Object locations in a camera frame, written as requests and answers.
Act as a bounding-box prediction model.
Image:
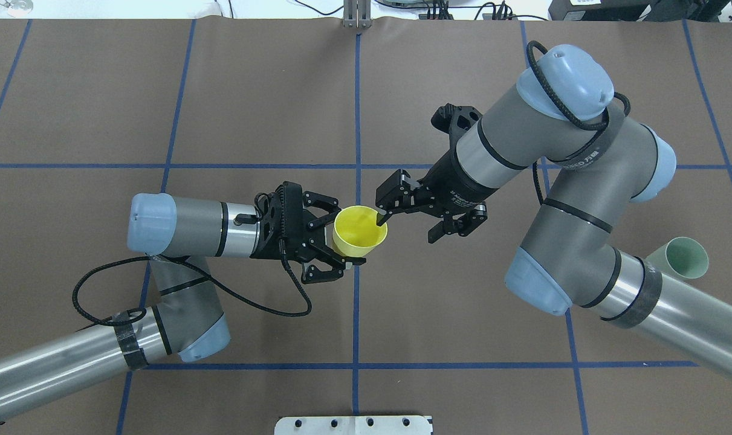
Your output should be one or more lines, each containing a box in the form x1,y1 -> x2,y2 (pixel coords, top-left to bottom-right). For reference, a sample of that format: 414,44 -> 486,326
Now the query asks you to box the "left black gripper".
250,181 -> 366,284

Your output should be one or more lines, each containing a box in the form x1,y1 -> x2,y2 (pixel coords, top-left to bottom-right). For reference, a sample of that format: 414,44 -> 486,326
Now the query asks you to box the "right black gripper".
375,148 -> 497,244

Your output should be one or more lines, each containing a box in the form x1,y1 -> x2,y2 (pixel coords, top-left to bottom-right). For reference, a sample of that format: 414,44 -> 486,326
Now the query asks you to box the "yellow plastic cup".
332,205 -> 388,258

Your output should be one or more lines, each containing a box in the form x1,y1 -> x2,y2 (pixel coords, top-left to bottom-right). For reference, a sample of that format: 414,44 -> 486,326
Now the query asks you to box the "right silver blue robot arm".
375,40 -> 732,380

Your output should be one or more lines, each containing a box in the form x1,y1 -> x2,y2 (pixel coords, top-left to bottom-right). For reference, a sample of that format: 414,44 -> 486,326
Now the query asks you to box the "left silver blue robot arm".
0,181 -> 365,427

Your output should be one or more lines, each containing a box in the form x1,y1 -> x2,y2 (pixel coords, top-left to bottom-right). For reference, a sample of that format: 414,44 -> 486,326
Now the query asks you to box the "green plastic cup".
646,237 -> 710,280

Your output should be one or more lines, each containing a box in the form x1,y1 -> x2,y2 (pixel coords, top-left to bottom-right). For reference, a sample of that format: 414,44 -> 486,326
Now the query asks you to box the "aluminium frame post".
343,0 -> 373,28

